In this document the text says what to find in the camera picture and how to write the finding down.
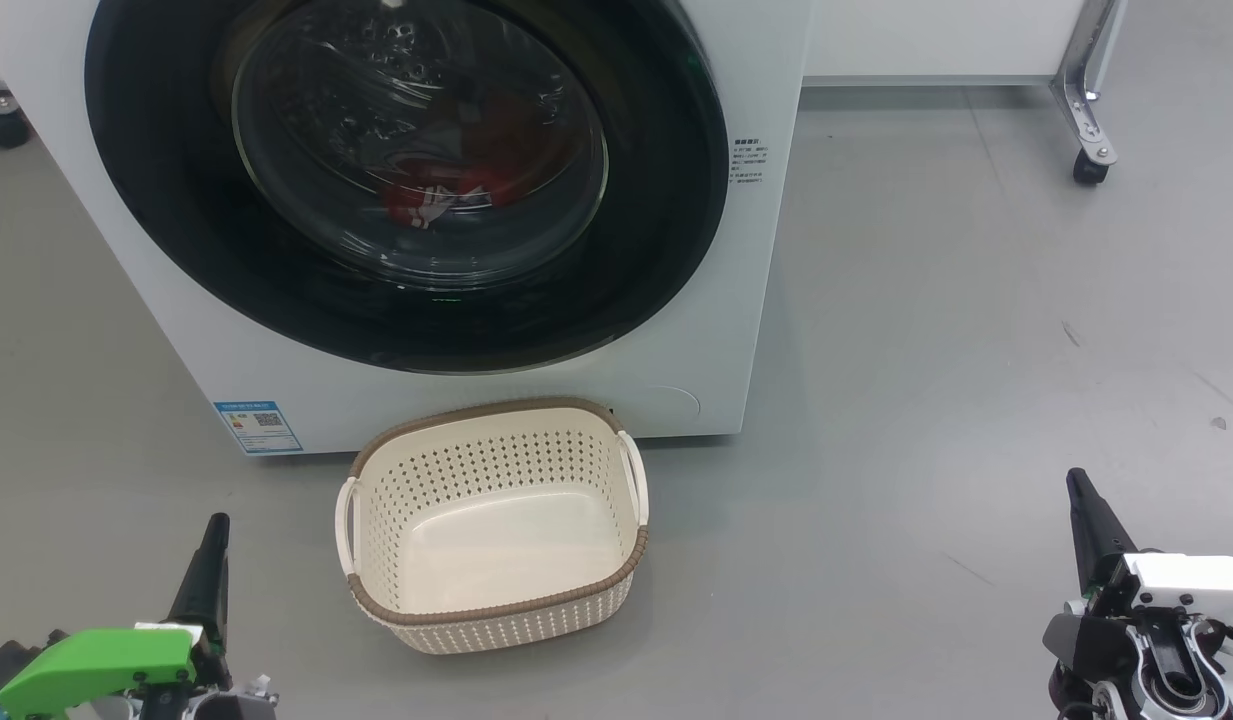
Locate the metal leg with black caster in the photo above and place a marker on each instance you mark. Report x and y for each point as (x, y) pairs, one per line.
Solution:
(1084, 100)

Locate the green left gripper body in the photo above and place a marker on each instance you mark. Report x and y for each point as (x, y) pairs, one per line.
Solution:
(96, 665)

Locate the blue energy label sticker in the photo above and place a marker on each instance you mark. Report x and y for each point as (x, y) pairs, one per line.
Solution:
(258, 427)

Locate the cream perforated laundry basket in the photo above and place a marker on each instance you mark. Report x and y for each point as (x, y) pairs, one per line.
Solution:
(496, 540)

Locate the washing machine door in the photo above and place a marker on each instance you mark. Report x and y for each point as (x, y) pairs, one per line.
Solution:
(156, 200)

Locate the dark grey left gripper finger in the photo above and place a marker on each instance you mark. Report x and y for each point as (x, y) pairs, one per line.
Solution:
(204, 575)

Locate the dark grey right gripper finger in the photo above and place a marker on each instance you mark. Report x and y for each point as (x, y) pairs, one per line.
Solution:
(1096, 530)

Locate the red and white garment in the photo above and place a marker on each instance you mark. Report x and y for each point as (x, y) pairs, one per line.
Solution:
(416, 197)

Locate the black caster wheel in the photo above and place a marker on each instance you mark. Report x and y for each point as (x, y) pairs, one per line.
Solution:
(6, 128)

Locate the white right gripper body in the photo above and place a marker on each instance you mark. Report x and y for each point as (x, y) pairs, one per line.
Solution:
(1186, 590)

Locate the white front-load washing machine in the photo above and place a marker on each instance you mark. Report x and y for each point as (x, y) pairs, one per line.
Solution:
(756, 300)

